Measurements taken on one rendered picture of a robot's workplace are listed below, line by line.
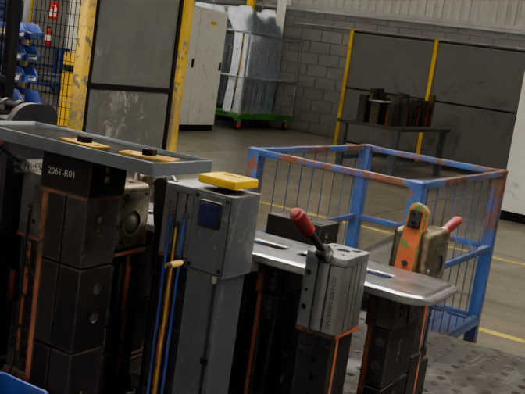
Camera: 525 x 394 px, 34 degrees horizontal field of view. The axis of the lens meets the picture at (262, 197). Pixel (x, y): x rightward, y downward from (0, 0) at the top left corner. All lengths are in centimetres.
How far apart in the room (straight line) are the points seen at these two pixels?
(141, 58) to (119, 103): 31
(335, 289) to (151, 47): 404
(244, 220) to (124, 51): 388
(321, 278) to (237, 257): 15
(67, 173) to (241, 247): 30
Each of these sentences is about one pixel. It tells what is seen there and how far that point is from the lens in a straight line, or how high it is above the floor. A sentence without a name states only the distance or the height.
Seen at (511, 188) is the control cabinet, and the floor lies 34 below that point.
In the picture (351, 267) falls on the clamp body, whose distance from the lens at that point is 124.
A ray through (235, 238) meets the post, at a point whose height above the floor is 108.
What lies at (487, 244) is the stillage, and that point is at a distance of 443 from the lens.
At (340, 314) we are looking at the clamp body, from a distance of 125.
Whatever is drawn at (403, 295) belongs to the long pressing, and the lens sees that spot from 132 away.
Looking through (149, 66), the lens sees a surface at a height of 119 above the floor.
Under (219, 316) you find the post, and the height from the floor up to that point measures 97.
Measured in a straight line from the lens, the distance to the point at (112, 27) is 487.
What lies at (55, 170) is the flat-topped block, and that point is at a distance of 130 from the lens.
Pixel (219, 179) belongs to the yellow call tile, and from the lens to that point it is 113.
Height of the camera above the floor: 132
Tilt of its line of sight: 9 degrees down
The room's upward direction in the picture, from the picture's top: 8 degrees clockwise
